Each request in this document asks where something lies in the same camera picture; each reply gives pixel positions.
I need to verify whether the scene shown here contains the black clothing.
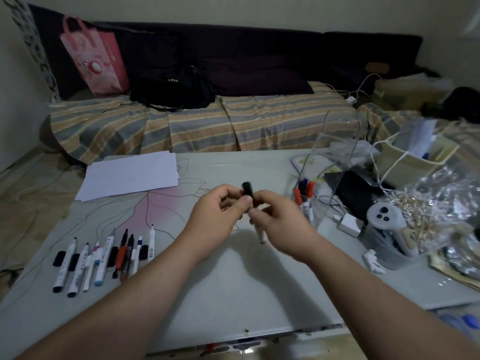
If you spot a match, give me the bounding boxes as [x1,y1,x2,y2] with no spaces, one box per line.
[424,86,480,124]

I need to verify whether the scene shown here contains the person's right hand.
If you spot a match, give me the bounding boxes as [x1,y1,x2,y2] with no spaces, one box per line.
[247,189,322,264]

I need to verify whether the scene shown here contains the white cable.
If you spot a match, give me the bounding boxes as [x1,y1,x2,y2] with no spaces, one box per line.
[369,131,411,195]

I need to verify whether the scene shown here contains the pink tote bag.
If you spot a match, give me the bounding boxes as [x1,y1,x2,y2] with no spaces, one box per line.
[60,15,130,97]

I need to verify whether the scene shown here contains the white paper sheets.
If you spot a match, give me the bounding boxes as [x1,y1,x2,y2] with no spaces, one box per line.
[75,150,181,202]

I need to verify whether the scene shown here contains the patterned curtain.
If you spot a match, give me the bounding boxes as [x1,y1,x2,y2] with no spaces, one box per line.
[7,0,61,103]

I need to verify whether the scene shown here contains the black pouch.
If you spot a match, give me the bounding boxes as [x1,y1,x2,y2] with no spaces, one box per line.
[324,169,394,223]

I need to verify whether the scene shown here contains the black bag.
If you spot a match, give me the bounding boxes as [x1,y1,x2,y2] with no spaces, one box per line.
[129,63,216,112]

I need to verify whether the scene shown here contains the white patterned tray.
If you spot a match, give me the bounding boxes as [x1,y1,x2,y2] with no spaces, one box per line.
[290,153,346,184]

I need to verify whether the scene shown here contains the striped bed cover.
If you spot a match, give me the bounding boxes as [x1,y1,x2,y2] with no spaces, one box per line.
[49,81,480,165]

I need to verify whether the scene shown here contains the clear plastic container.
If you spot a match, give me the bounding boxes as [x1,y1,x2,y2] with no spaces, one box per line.
[358,223,451,271]

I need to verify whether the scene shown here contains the bag of wooden clothespins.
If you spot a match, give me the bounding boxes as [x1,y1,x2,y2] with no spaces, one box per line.
[386,161,480,255]

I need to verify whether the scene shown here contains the small white figurine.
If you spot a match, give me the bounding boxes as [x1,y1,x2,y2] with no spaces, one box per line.
[363,249,386,275]

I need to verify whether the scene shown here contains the silver foil packet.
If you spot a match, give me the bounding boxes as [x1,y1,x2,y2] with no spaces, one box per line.
[439,228,480,282]

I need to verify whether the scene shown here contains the blue plastic object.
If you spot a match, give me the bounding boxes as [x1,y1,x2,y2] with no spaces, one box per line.
[437,313,480,340]

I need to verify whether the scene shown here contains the dark sofa backrest cushions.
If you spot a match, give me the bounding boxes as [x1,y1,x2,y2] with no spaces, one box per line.
[28,3,424,101]

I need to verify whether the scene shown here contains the person's left forearm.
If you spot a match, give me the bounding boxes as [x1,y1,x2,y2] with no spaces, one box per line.
[15,230,226,360]

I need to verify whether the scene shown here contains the row of assorted uncapped markers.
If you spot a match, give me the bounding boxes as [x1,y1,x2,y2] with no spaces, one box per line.
[52,224,156,298]

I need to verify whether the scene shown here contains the white charger adapter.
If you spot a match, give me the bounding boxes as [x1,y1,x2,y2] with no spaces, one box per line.
[337,213,365,237]

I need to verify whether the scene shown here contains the white charger with cable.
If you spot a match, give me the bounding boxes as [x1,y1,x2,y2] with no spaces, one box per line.
[326,73,383,105]

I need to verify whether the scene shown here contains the white folded paper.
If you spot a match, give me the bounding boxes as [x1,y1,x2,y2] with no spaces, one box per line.
[407,118,439,156]

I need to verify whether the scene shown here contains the person's right forearm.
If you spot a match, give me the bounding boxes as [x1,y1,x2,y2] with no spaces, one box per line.
[298,236,480,360]

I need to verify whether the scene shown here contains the beige storage box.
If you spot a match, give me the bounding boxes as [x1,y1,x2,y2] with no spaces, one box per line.
[379,132,460,189]

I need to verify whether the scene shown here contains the clear acrylic pen holder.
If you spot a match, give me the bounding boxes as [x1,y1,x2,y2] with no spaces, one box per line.
[292,108,370,231]

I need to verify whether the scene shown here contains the white handheld controller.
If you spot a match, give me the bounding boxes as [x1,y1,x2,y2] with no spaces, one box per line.
[366,201,420,258]

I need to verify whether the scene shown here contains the person's left hand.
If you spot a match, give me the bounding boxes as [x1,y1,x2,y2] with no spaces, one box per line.
[184,183,254,256]

